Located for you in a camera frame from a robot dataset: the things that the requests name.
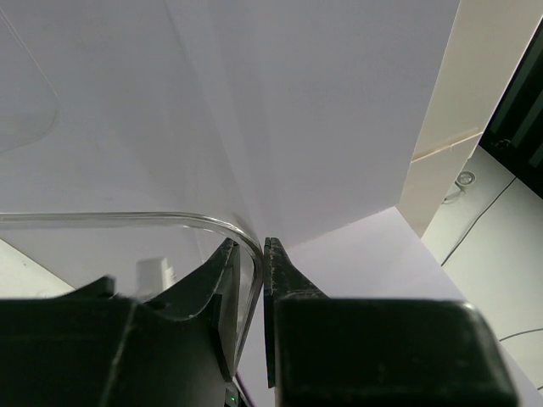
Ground clear plastic containers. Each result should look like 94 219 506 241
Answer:
1 1 260 370

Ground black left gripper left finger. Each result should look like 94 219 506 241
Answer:
1 239 240 406

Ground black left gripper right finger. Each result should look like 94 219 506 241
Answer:
263 237 520 406

